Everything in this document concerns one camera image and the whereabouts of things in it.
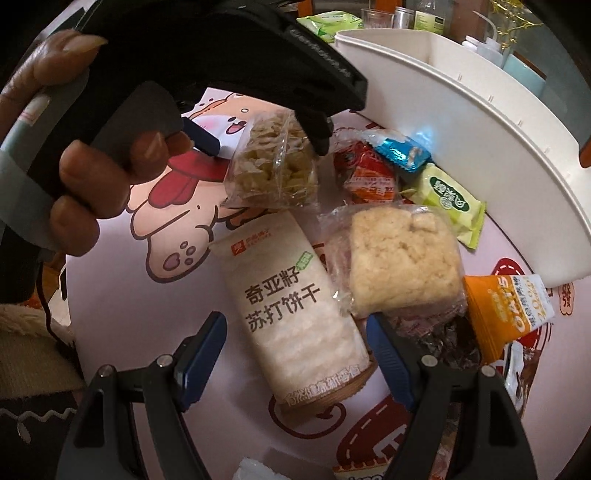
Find white plastic packet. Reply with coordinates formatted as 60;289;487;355
231;457;282;480

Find white soda cracker packet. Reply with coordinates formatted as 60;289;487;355
210;210;376;411

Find dark patterned cloth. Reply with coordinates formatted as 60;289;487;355
0;388;81;480

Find white squeeze bottle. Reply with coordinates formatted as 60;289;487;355
462;14;513;65

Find gold ornament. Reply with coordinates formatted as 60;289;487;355
489;0;548;47

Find clear puffed snack packet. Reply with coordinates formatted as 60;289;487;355
224;111;320;210

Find pale blue container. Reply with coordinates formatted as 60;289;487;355
501;51;548;100

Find red white biscuit packet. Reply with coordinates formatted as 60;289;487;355
332;455;398;480

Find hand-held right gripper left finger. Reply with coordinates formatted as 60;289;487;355
55;311;228;480

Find metal can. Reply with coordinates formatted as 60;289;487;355
392;6;419;31

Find white plastic container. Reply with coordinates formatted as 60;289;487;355
333;30;591;289

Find clear rice cake packet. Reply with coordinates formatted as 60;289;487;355
318;203;468;324

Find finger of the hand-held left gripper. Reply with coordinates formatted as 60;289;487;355
293;107;335;157
180;115;221;158

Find beige fluffy garment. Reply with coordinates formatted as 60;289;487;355
0;302;86;395

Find green snack packet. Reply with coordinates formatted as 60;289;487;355
399;162;488;252

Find clear glass cup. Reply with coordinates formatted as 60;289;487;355
360;7;395;33

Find green tissue pack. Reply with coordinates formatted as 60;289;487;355
295;4;365;44

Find brown white snack packet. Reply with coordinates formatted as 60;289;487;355
489;339;532;416

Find green label bottle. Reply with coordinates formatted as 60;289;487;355
412;0;455;35

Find person's left hand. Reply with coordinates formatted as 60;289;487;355
0;34;192;257

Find clear dark red snack packet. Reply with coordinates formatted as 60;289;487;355
388;309;483;365

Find blue snack packet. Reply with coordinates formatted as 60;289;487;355
360;129;437;183

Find red orange snack packet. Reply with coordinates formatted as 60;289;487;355
332;134;402;204

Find orange white oat packet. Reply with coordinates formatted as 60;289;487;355
462;273;557;365

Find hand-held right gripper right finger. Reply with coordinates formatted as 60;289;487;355
367;313;536;480

